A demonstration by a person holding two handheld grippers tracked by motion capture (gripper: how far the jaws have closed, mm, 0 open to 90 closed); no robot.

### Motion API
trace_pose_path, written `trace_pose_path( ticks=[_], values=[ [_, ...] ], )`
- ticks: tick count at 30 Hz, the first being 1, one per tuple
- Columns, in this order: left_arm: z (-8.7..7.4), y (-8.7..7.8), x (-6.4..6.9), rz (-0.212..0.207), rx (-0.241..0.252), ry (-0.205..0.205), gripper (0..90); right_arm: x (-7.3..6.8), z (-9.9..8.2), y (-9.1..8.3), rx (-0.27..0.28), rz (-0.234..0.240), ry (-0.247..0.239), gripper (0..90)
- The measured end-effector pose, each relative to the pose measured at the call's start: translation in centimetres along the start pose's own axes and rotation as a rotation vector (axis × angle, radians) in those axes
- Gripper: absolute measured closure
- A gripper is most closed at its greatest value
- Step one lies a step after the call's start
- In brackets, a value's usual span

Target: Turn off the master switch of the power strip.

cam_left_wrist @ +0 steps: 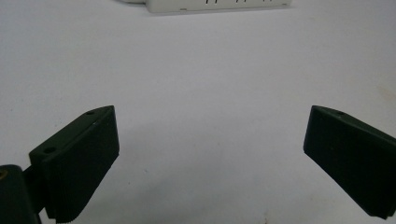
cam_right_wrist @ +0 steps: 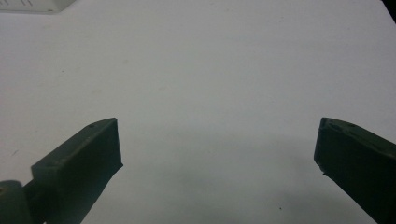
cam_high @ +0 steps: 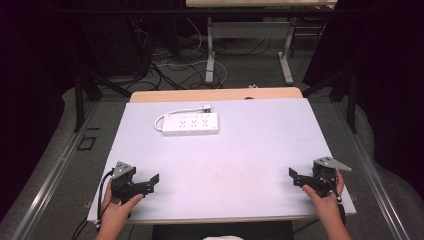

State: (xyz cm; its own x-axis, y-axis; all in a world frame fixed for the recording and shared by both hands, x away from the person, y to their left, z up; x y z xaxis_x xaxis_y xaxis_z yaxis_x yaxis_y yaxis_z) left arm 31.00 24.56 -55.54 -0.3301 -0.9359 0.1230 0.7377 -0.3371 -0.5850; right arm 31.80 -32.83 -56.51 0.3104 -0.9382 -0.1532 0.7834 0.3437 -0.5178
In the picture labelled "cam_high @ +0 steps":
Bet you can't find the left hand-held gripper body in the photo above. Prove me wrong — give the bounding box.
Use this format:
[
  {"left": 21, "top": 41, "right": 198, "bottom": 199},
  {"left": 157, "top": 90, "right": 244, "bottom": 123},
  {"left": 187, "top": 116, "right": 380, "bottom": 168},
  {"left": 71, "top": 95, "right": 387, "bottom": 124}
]
[{"left": 110, "top": 161, "right": 142, "bottom": 205}]

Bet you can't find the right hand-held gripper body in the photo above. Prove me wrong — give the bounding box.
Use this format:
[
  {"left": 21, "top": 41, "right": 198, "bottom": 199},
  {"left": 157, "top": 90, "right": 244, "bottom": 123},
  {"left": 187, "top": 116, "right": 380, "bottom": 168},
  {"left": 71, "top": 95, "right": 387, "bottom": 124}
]
[{"left": 311, "top": 156, "right": 353, "bottom": 198}]

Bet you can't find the person's right hand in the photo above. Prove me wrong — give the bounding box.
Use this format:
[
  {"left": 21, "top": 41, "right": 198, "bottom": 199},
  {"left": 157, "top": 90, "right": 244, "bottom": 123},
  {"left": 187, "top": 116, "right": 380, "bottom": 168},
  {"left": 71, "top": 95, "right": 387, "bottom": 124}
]
[{"left": 302, "top": 170, "right": 346, "bottom": 222}]

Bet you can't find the person's left hand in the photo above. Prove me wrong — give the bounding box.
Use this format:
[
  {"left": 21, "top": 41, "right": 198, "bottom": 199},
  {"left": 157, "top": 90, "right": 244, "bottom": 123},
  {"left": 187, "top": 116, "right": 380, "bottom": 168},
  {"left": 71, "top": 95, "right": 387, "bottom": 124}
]
[{"left": 99, "top": 190, "right": 145, "bottom": 229}]

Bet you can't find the white table cover sheet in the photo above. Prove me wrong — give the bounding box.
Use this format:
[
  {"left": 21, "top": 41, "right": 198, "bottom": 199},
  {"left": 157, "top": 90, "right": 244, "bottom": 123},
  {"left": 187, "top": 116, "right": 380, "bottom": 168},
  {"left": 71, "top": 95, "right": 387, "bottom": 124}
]
[{"left": 87, "top": 97, "right": 357, "bottom": 224}]

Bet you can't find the white power strip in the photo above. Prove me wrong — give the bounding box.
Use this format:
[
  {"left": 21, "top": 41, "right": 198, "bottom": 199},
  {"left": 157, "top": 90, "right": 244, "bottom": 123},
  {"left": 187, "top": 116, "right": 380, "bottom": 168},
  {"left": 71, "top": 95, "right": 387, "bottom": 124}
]
[{"left": 161, "top": 112, "right": 220, "bottom": 137}]

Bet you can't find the black metal stand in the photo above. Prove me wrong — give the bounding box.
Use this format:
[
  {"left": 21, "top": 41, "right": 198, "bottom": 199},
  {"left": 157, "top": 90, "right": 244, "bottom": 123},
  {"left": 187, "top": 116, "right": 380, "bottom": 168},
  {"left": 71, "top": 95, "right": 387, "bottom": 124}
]
[
  {"left": 73, "top": 64, "right": 133, "bottom": 133},
  {"left": 301, "top": 64, "right": 358, "bottom": 135}
]

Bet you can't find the white-legged desk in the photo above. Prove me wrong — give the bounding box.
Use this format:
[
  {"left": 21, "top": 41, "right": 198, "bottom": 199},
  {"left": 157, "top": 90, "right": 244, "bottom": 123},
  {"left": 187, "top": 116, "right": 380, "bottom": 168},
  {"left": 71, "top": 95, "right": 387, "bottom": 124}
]
[{"left": 185, "top": 0, "right": 338, "bottom": 86}]

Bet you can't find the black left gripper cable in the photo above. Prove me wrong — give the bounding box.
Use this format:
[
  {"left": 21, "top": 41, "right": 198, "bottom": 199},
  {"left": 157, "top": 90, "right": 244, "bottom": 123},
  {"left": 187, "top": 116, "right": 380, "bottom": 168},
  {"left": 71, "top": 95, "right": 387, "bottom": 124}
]
[{"left": 71, "top": 169, "right": 115, "bottom": 240}]

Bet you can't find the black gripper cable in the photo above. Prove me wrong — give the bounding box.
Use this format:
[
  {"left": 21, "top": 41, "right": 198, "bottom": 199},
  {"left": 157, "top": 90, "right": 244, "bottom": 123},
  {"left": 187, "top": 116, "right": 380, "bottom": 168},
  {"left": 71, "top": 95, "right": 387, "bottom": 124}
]
[
  {"left": 324, "top": 176, "right": 347, "bottom": 225},
  {"left": 71, "top": 169, "right": 115, "bottom": 240}
]

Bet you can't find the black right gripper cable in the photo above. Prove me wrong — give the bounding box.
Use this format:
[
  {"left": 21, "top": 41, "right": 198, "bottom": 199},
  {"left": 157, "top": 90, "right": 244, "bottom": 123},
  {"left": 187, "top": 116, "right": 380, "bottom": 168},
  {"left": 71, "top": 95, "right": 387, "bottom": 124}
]
[{"left": 324, "top": 176, "right": 347, "bottom": 225}]

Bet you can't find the aluminium floor rail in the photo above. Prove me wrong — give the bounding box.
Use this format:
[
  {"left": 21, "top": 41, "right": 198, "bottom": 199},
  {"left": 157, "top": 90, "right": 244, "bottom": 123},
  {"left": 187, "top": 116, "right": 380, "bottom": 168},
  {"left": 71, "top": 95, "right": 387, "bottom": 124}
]
[
  {"left": 328, "top": 99, "right": 412, "bottom": 240},
  {"left": 11, "top": 99, "right": 101, "bottom": 240}
]

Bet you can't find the black floor socket frame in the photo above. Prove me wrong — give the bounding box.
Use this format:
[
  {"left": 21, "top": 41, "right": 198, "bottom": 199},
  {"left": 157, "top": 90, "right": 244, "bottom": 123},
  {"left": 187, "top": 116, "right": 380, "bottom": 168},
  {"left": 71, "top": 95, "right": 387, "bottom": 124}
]
[{"left": 75, "top": 134, "right": 98, "bottom": 152}]

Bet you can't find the white power strip cable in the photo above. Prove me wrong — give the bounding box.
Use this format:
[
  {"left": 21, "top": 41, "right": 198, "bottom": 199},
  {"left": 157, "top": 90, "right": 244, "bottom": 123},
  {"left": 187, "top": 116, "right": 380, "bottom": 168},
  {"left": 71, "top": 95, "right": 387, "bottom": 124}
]
[{"left": 153, "top": 105, "right": 206, "bottom": 132}]

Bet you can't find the tangle of floor cables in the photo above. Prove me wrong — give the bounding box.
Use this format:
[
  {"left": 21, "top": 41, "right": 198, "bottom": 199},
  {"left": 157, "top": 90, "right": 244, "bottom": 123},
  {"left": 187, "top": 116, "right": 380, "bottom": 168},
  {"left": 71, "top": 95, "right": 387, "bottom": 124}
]
[{"left": 131, "top": 18, "right": 284, "bottom": 92}]

